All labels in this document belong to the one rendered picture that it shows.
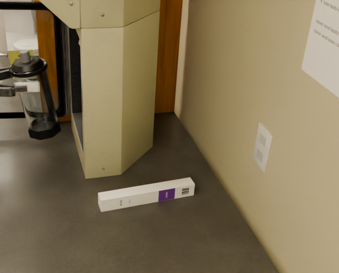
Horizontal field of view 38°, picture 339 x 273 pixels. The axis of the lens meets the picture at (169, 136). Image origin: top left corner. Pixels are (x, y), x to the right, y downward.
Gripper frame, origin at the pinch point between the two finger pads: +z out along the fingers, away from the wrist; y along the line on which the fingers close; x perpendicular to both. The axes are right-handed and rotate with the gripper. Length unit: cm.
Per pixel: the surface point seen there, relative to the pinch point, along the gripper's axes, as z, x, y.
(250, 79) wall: 56, -9, -28
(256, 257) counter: 50, 27, -57
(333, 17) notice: 56, -35, -57
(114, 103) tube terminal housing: 22.0, 2.0, -15.0
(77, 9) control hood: 12.4, -25.1, -15.1
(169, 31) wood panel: 49, -6, 22
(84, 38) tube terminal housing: 13.9, -17.4, -15.1
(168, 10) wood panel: 48, -13, 22
